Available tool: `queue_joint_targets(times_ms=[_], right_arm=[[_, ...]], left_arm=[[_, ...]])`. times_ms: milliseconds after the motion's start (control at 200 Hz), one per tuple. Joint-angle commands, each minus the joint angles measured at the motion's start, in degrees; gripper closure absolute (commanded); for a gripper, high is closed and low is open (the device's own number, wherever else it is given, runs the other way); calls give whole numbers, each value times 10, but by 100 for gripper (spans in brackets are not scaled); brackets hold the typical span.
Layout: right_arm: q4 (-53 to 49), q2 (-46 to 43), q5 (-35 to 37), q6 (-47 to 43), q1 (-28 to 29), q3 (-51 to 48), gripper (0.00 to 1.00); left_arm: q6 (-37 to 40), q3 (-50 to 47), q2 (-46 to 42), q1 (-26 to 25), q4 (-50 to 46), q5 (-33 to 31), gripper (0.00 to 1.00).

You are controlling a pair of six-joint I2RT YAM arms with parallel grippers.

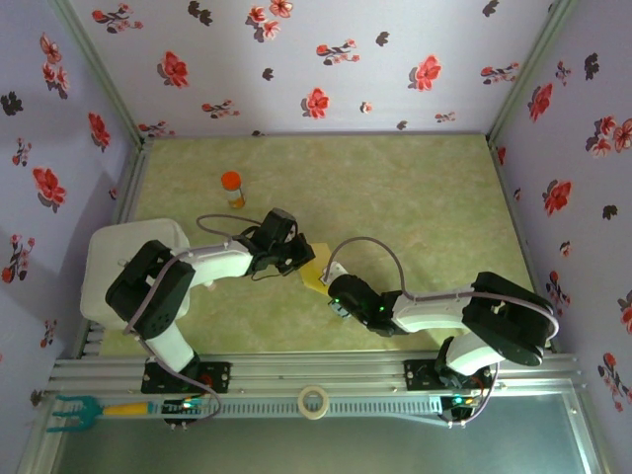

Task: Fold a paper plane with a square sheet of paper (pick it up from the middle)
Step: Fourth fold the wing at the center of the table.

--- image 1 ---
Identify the white square storage case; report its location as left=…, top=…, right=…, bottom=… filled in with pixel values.
left=79, top=217, right=192, bottom=331

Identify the orange capped pill bottle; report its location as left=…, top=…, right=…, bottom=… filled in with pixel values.
left=220, top=171, right=247, bottom=208

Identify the white tape roll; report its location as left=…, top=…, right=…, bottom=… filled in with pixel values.
left=297, top=385, right=331, bottom=421

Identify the small black controller board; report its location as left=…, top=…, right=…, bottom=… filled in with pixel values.
left=161, top=397, right=206, bottom=432
left=440, top=393, right=488, bottom=430

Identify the left gripper thin black cable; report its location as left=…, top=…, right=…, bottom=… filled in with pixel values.
left=250, top=266, right=290, bottom=282

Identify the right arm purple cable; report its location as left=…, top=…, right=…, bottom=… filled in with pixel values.
left=323, top=237, right=560, bottom=429

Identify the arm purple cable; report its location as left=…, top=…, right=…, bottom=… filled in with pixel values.
left=122, top=212, right=263, bottom=421
left=323, top=237, right=560, bottom=429

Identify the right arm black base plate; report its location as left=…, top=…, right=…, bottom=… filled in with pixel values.
left=403, top=358, right=495, bottom=394

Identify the aluminium base rail beam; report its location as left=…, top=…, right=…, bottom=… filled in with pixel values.
left=48, top=351, right=584, bottom=396

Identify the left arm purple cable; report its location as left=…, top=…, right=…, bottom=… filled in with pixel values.
left=122, top=212, right=263, bottom=421

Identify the grey slotted cable duct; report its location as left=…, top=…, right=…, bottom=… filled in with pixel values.
left=162, top=397, right=445, bottom=421

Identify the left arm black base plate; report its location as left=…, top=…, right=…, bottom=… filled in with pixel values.
left=141, top=360, right=232, bottom=395

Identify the aluminium side rail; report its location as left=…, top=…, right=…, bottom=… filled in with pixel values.
left=488, top=133, right=562, bottom=353
left=78, top=137, right=152, bottom=356

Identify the aluminium frame rail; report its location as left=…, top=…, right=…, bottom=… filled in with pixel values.
left=14, top=394, right=68, bottom=474
left=562, top=392, right=609, bottom=474

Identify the teal garden fork yellow handle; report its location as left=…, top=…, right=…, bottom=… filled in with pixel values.
left=46, top=394, right=157, bottom=435

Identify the aluminium corner post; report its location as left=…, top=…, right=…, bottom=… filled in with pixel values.
left=46, top=0, right=147, bottom=147
left=486, top=0, right=579, bottom=142

